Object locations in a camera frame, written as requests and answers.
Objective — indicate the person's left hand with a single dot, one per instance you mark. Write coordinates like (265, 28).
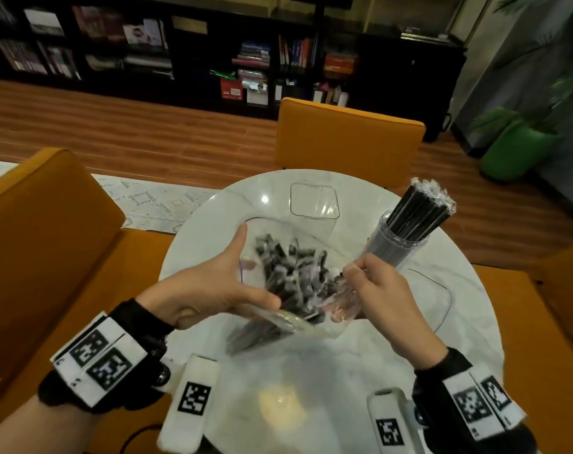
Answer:
(206, 293)

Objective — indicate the person's right hand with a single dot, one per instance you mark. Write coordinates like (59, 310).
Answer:
(395, 312)

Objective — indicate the clear zip bag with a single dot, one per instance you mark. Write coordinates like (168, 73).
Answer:
(433, 302)
(277, 231)

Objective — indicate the round clear cup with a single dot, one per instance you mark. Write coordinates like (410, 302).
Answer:
(390, 245)

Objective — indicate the bundle of black straws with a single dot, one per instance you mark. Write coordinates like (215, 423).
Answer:
(419, 212)

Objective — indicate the square transparent container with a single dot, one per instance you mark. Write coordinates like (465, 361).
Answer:
(315, 200)

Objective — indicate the person's left forearm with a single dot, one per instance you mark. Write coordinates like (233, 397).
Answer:
(36, 430)

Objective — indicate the pale patterned rug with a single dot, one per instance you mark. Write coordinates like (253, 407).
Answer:
(144, 203)

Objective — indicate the left black marker wristband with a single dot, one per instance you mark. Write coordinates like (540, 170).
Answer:
(107, 359)

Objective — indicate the black marker wristband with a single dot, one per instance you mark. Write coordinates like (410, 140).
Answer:
(107, 359)
(471, 406)

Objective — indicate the right black marker wristband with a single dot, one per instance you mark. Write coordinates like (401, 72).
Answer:
(471, 406)

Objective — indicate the orange upholstered chair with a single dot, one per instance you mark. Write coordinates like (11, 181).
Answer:
(348, 141)
(542, 335)
(45, 241)

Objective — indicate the green plant pot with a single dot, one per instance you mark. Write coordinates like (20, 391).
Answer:
(518, 153)

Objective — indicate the red box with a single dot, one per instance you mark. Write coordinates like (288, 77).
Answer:
(231, 89)

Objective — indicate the white storage box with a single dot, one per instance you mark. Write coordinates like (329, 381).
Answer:
(256, 94)

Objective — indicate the long black bookshelf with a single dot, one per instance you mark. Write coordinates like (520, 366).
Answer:
(400, 80)

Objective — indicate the stack of flat books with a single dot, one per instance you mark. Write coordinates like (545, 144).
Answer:
(251, 55)

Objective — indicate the stack of orange books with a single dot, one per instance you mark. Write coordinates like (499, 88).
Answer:
(339, 64)

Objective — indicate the row of upright books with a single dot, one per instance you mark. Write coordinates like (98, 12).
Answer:
(296, 52)

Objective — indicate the magazine with face cover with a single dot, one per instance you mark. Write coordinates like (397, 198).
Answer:
(144, 33)

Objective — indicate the stack of dark books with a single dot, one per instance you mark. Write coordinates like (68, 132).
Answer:
(423, 35)

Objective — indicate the green palm plant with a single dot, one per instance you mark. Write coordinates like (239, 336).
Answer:
(551, 66)

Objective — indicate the white cover magazine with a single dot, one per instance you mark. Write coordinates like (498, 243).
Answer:
(44, 22)

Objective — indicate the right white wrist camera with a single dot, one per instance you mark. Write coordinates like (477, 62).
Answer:
(390, 425)

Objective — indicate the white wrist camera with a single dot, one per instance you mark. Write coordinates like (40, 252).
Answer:
(390, 425)
(189, 406)

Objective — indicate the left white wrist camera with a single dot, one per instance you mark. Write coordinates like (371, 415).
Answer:
(189, 406)

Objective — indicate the dark display shelf gold frame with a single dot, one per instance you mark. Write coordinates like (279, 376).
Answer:
(369, 14)

